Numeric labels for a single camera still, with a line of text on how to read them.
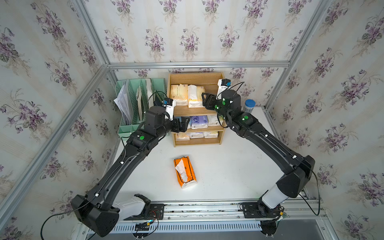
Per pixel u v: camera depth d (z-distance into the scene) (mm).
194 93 748
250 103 974
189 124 670
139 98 980
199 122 828
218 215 730
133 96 962
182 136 956
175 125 606
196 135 956
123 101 881
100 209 368
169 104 584
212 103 624
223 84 600
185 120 614
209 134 954
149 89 936
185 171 797
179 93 766
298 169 414
